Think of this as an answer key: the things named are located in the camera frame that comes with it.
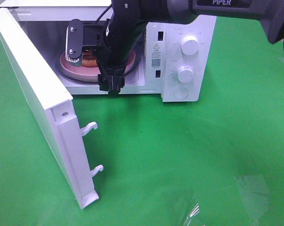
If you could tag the upper white round knob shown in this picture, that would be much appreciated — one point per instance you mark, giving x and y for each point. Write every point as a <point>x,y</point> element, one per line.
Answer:
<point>189,45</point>

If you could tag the pink round plate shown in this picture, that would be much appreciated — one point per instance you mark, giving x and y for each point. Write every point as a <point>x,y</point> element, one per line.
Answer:
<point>71,68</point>

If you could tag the white microwave door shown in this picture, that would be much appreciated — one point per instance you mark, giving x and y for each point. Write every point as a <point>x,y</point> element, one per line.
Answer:
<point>52,107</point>

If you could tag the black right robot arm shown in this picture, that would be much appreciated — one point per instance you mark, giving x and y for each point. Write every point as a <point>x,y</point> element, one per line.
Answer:
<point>130,18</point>

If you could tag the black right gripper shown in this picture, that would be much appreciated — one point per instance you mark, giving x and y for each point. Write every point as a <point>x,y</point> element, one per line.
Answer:
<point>111,77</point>

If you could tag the lower white round knob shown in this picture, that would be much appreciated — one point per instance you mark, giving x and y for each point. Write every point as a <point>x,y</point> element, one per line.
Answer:
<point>185,74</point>

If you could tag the clear plastic film piece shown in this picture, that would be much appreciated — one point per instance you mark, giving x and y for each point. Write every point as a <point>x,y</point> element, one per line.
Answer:
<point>192,217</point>

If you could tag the round door release button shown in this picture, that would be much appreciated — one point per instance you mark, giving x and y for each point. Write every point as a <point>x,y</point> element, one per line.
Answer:
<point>181,93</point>

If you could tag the white round knob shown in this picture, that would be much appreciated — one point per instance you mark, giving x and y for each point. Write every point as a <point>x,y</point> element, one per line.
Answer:
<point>189,45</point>
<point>185,74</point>

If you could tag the burger with lettuce tomato cheese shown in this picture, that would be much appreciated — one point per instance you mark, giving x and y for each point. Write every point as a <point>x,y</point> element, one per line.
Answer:
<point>88,60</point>

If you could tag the white microwave oven body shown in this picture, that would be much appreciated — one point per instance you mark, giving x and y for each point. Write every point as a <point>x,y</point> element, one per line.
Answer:
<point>153,64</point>

